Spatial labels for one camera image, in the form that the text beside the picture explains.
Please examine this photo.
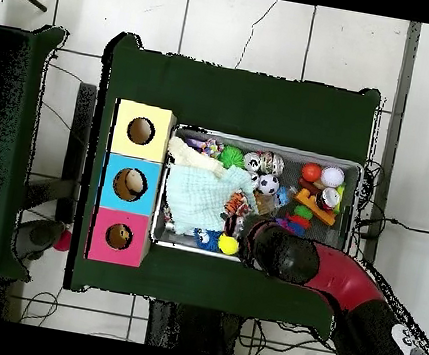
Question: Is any orange plastic toy block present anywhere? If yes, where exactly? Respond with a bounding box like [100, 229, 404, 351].
[290, 186, 341, 228]

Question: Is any white baseball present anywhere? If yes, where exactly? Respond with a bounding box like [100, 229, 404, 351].
[319, 164, 347, 191]

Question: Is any cream waffle cloth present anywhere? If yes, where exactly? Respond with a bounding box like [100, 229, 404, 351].
[163, 134, 233, 181]

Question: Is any clear mesh bin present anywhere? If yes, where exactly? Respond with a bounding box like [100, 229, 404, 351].
[147, 121, 366, 284]

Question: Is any yellow smiley ball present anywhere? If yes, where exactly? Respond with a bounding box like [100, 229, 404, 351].
[216, 233, 242, 258]

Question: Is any dark green table cloth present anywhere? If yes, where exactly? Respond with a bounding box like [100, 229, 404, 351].
[61, 29, 387, 342]
[0, 17, 72, 282]

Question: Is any wooden box with three holes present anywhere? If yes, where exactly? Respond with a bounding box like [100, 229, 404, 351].
[85, 97, 179, 271]

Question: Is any green spiky ball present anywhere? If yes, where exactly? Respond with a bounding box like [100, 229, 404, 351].
[216, 144, 248, 171]

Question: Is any small soccer ball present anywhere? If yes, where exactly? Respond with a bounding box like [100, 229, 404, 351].
[255, 172, 282, 198]

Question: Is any yellow duck toy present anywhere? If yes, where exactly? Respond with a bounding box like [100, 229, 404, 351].
[108, 223, 134, 250]

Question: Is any orange striped tiger toy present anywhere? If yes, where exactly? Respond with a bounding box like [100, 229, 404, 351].
[218, 189, 254, 239]

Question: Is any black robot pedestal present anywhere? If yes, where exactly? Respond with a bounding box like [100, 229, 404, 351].
[143, 298, 245, 355]

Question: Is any mint green cloth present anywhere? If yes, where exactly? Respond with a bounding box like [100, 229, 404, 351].
[157, 155, 265, 248]

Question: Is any black power cable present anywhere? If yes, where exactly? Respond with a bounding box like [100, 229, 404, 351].
[354, 212, 429, 249]

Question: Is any orange ball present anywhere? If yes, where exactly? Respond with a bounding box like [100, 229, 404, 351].
[299, 160, 324, 185]

